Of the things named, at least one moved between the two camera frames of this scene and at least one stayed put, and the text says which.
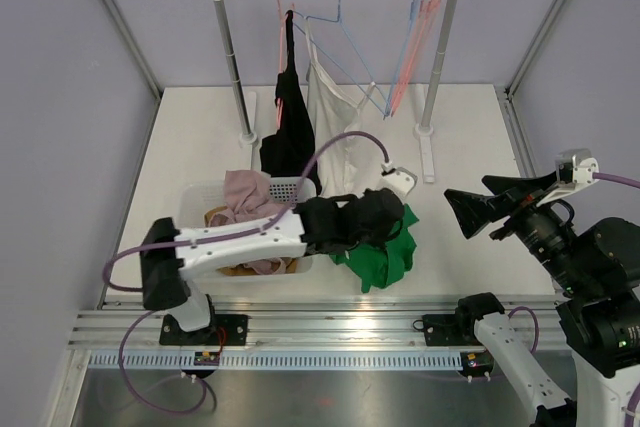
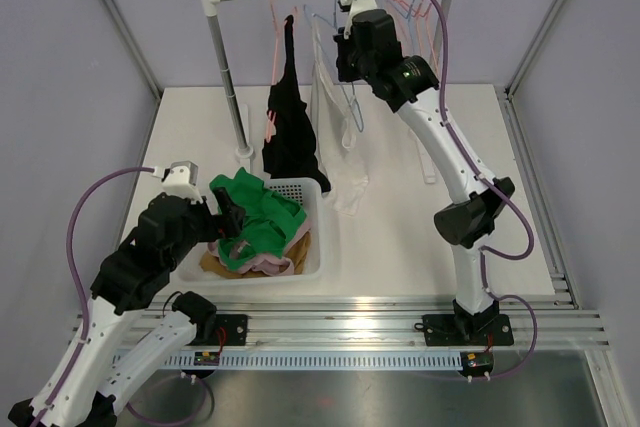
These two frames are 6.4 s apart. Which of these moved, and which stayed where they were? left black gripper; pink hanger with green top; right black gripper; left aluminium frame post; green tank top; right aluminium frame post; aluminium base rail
Moved: pink hanger with green top; left black gripper; right black gripper; green tank top
Stayed: left aluminium frame post; aluminium base rail; right aluminium frame post
